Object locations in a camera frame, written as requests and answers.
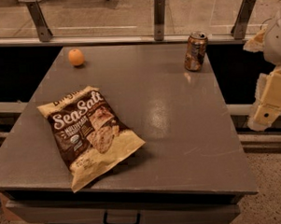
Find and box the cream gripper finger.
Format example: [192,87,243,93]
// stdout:
[244,29,266,53]
[247,65,281,132]

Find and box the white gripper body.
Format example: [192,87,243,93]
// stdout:
[263,8,281,66]

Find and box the orange soda can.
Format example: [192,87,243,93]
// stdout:
[184,31,208,72]

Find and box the brown sea salt chip bag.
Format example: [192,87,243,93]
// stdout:
[37,86,145,192]

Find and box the orange fruit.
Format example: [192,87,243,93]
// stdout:
[68,49,85,66]

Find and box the grey cabinet drawer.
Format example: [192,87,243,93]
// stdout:
[7,201,240,224]

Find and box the middle metal railing bracket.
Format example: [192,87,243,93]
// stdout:
[153,0,166,41]

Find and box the black drawer handle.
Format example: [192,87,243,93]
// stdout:
[103,210,141,224]

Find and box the left metal railing bracket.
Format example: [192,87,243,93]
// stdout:
[26,1,53,43]

